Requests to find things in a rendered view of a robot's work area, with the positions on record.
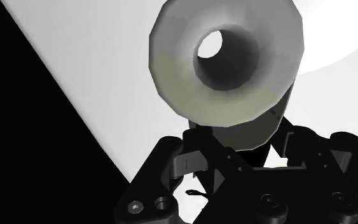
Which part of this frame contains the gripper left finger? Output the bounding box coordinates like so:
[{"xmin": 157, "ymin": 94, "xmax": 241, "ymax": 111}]
[{"xmin": 113, "ymin": 125, "xmax": 247, "ymax": 224}]

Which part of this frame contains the white toilet paper roll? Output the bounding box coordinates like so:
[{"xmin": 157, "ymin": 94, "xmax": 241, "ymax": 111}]
[{"xmin": 148, "ymin": 0, "xmax": 305, "ymax": 152}]

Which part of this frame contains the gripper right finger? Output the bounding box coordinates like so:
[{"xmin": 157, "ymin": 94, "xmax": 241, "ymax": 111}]
[{"xmin": 270, "ymin": 116, "xmax": 358, "ymax": 224}]

